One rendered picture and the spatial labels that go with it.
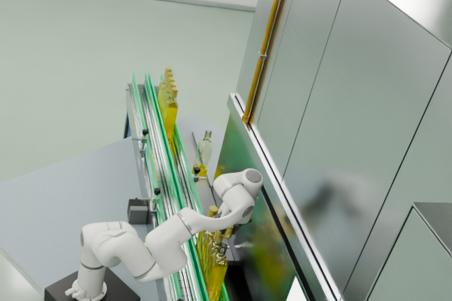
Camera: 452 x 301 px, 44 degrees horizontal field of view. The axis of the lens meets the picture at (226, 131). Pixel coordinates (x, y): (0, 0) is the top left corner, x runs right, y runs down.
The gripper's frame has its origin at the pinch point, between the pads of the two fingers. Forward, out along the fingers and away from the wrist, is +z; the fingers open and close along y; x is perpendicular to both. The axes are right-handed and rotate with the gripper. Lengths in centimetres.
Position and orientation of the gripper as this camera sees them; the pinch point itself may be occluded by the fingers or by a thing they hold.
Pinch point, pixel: (228, 228)
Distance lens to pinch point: 194.0
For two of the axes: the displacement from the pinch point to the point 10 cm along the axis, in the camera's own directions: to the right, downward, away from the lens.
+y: -9.5, -0.7, -2.9
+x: 1.5, 7.3, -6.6
